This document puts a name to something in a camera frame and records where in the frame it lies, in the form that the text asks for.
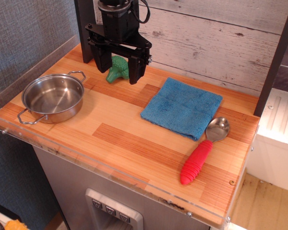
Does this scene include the dark left support post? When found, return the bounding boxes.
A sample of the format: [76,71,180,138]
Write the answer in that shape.
[74,0,96,63]

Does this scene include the green toy broccoli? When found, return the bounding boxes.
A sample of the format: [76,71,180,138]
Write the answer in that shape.
[106,56,129,83]

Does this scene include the yellow object at corner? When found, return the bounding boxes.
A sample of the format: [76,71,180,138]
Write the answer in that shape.
[4,220,28,230]

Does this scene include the red-handled metal spoon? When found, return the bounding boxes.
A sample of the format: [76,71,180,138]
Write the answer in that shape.
[180,117,230,185]

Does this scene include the silver steel pot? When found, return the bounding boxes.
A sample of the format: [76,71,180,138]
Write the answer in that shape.
[17,71,86,125]

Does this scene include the blue cloth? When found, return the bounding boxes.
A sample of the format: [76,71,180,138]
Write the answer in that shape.
[141,78,223,141]

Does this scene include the silver dispenser panel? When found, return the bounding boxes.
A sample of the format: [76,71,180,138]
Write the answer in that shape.
[85,188,144,230]

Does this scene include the dark right support post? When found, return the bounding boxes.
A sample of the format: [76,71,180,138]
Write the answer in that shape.
[253,17,288,117]

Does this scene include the grey toy fridge cabinet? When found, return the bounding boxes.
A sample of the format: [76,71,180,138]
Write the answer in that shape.
[34,147,209,230]

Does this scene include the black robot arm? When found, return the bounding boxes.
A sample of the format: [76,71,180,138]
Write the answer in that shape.
[85,0,152,85]

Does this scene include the clear acrylic edge guard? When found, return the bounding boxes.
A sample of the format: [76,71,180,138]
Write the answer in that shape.
[0,118,230,230]

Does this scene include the dark support post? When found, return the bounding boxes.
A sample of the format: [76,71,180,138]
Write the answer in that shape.
[74,0,96,63]
[253,17,288,117]

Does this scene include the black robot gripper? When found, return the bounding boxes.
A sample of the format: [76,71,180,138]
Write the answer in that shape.
[85,6,152,85]

